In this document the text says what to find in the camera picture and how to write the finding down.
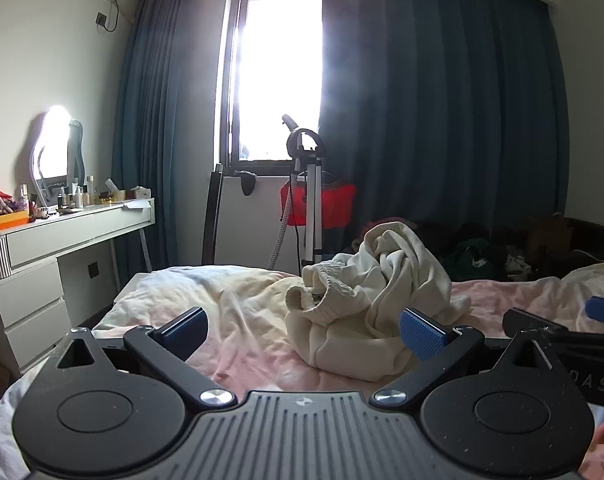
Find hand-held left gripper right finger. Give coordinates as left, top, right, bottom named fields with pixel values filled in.
left=372, top=307, right=558, bottom=408

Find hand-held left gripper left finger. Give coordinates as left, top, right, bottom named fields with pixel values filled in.
left=57, top=306, right=237, bottom=408

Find cream sweatpants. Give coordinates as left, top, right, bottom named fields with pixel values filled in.
left=285, top=221, right=471, bottom=378

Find pink and white bed blanket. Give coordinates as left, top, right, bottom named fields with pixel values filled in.
left=0, top=260, right=604, bottom=480

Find dark low seat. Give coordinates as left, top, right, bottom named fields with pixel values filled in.
left=564, top=217, right=604, bottom=273

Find brown bag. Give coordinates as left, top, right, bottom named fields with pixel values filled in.
left=526, top=214, right=575, bottom=262

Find green garment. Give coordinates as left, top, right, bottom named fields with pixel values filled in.
left=442, top=239, right=505, bottom=281

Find black garment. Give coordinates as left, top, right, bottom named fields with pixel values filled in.
left=417, top=222, right=462, bottom=261

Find red bag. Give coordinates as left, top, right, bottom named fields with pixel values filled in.
left=280, top=175, right=357, bottom=228

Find white vanity desk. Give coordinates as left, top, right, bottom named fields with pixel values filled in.
left=0, top=197, right=155, bottom=380

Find row of cosmetic bottles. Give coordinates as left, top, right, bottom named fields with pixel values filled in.
left=19, top=175, right=128, bottom=211

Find garment steamer on stand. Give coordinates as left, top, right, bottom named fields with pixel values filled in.
left=267, top=114, right=335, bottom=273

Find narrow blue curtain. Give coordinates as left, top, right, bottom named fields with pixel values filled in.
left=111, top=0, right=233, bottom=283

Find orange box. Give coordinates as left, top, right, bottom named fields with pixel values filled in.
left=0, top=210, right=30, bottom=236

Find wide blue curtain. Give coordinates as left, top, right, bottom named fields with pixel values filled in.
left=316, top=0, right=571, bottom=271

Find lit vanity mirror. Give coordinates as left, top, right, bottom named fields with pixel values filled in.
left=29, top=105, right=88, bottom=207

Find dark framed window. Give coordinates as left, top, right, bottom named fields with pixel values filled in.
left=216, top=0, right=327, bottom=171

